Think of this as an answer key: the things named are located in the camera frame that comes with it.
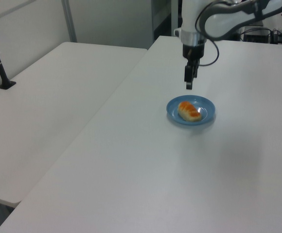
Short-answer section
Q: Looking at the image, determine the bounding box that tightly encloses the white side table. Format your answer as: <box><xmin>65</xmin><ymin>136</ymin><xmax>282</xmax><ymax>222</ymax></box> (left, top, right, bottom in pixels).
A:
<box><xmin>0</xmin><ymin>41</ymin><xmax>148</xmax><ymax>204</ymax></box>

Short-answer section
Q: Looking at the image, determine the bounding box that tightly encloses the orange glazed bread roll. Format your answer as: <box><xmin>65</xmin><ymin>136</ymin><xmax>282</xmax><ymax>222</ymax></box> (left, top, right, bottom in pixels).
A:
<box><xmin>178</xmin><ymin>101</ymin><xmax>202</xmax><ymax>122</ymax></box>

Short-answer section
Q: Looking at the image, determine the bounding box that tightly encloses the black electronics box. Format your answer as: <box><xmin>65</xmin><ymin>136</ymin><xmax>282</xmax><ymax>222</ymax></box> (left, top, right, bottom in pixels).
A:
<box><xmin>243</xmin><ymin>28</ymin><xmax>273</xmax><ymax>44</ymax></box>

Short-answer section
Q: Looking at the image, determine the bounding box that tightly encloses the blue round plate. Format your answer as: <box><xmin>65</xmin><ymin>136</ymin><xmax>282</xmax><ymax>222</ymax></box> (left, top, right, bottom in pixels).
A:
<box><xmin>166</xmin><ymin>95</ymin><xmax>216</xmax><ymax>127</ymax></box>

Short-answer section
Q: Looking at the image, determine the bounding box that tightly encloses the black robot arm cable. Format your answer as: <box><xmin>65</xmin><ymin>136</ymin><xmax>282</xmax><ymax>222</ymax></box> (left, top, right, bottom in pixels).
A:
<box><xmin>194</xmin><ymin>1</ymin><xmax>221</xmax><ymax>67</ymax></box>

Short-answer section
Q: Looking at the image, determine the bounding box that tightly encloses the grey metal frame post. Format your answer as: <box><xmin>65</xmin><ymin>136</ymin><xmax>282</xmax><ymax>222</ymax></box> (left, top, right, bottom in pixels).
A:
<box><xmin>62</xmin><ymin>0</ymin><xmax>77</xmax><ymax>43</ymax></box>

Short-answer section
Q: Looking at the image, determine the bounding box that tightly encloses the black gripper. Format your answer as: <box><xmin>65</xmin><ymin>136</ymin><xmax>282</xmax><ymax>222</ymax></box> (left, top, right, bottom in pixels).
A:
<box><xmin>181</xmin><ymin>43</ymin><xmax>205</xmax><ymax>90</ymax></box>

